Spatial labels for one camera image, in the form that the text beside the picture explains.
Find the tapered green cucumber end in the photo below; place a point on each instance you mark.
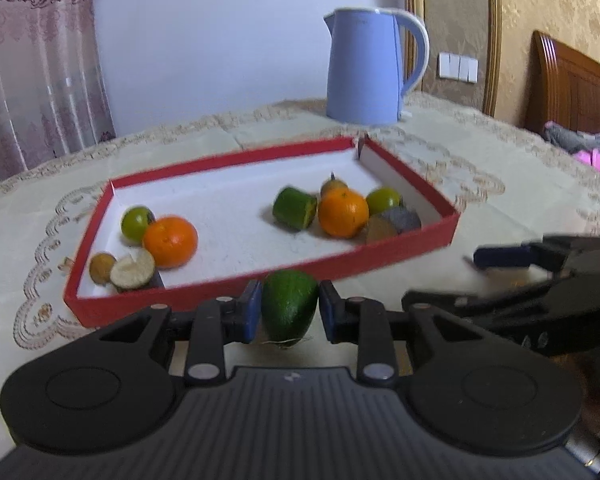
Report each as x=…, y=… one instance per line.
x=290, y=310

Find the white wall switch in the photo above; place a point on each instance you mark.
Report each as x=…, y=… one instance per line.
x=457, y=67

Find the wooden headboard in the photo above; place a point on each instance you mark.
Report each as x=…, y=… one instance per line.
x=570, y=90

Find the green round citrus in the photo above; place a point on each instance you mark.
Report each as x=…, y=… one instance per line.
x=135, y=222

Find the small tan round fruit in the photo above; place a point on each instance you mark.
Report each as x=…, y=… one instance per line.
x=101, y=267

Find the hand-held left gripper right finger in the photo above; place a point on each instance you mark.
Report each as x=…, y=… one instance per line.
x=330, y=312

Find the orange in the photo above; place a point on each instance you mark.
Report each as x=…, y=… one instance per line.
x=171, y=242
x=343, y=213

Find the cream embroidered tablecloth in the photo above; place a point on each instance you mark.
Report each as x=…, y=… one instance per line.
x=505, y=160

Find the small yellow fruit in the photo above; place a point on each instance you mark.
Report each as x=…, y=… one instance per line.
x=332, y=187

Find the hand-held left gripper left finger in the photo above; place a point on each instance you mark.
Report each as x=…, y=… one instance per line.
x=251, y=310

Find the grey cloth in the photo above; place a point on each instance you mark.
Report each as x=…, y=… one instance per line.
x=565, y=137

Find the red cardboard tray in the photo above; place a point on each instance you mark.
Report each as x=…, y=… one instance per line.
x=230, y=240

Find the green cucumber piece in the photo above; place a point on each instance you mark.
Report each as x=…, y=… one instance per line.
x=292, y=207

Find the blue electric kettle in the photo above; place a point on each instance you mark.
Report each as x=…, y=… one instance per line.
x=360, y=70

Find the pink patterned curtain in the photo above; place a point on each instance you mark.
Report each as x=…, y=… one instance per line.
x=35, y=70

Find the green tomato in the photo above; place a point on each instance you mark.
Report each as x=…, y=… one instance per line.
x=382, y=200

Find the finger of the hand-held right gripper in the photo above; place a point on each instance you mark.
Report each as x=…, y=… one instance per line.
x=505, y=256
x=455, y=304

